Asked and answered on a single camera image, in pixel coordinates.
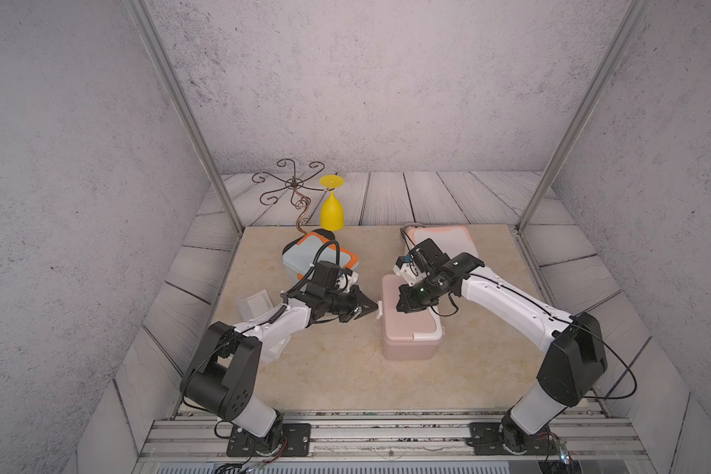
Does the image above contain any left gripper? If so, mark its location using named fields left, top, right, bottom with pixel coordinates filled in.
left=323, top=285, right=380, bottom=324

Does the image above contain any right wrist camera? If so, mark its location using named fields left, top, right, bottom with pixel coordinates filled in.
left=393, top=255, right=425, bottom=286

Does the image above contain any aluminium frame post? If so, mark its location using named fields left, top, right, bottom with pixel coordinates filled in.
left=124, top=0, right=244, bottom=236
left=515, top=0, right=650, bottom=235

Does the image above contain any yellow plastic wine glass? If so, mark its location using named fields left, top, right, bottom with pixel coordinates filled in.
left=320, top=175, right=345, bottom=232

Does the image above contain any left aluminium frame post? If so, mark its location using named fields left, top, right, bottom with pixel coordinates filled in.
left=124, top=0, right=244, bottom=236

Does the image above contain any white pink medicine box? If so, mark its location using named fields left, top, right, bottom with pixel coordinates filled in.
left=407, top=226, right=479, bottom=258

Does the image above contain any right aluminium frame post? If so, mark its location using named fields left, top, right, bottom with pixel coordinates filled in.
left=515, top=0, right=650, bottom=235

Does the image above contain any grey round object behind box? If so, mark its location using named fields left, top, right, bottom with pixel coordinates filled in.
left=400, top=222, right=426, bottom=233

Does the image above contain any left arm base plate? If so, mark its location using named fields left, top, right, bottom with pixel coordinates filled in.
left=226, top=423, right=312, bottom=458

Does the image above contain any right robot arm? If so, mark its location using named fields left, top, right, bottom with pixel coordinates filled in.
left=393, top=225, right=612, bottom=455

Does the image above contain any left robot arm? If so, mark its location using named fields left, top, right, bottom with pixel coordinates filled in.
left=180, top=239, right=378, bottom=450

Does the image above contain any grey orange medicine box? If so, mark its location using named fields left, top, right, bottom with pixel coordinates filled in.
left=282, top=229, right=359, bottom=284

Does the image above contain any brown wire glass rack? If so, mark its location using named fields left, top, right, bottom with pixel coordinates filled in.
left=252, top=158, right=328, bottom=235

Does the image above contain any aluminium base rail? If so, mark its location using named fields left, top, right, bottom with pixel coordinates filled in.
left=134, top=406, right=656, bottom=473

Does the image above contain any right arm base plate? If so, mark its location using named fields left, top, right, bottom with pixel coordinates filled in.
left=465, top=422, right=560, bottom=456

